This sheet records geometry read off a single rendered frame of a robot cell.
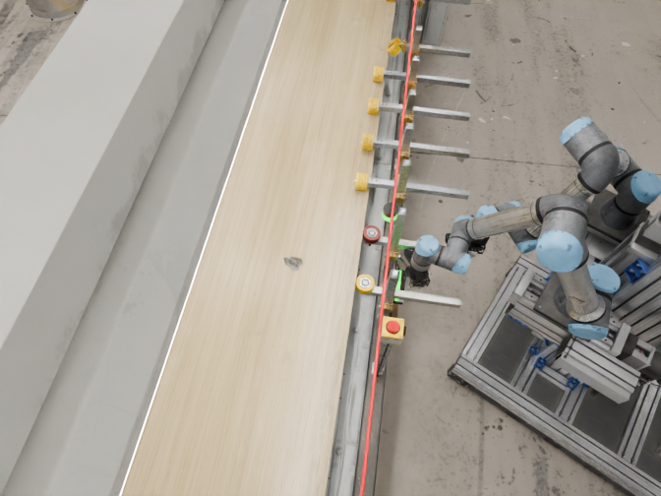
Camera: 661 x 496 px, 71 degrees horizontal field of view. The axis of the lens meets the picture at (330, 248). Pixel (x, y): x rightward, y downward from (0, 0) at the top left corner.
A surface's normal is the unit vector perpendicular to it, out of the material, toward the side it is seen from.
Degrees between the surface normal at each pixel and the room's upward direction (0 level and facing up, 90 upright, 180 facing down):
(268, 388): 0
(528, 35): 0
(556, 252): 85
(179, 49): 90
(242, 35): 61
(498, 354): 0
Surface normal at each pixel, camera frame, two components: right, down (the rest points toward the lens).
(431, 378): 0.01, -0.50
